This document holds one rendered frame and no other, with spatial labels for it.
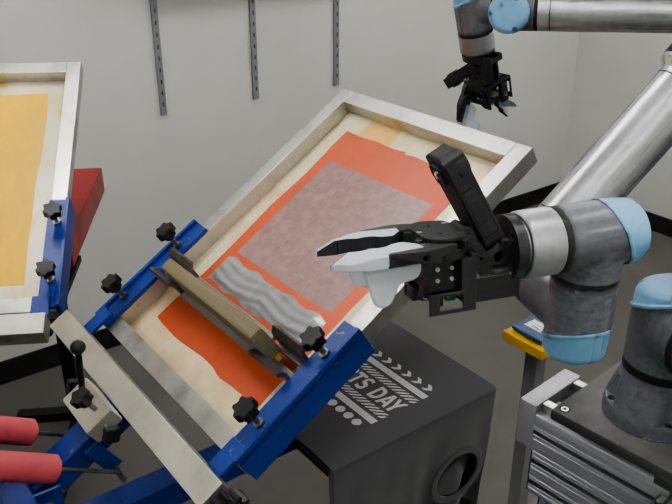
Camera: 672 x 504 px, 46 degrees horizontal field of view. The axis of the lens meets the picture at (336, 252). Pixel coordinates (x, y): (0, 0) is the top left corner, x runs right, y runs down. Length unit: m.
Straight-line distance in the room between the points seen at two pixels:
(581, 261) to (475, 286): 0.13
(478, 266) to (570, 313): 0.14
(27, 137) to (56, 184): 0.22
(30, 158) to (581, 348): 1.60
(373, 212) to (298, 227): 0.18
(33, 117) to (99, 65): 1.23
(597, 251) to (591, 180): 0.17
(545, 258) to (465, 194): 0.11
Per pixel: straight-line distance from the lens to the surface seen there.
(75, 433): 1.55
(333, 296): 1.50
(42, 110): 2.29
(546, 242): 0.84
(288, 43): 3.91
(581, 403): 1.33
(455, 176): 0.79
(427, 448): 1.80
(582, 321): 0.93
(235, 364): 1.52
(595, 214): 0.89
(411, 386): 1.86
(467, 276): 0.81
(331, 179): 1.75
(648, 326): 1.21
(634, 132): 1.04
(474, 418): 1.87
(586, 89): 5.50
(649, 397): 1.26
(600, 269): 0.90
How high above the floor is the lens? 2.01
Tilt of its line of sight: 25 degrees down
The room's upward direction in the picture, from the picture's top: straight up
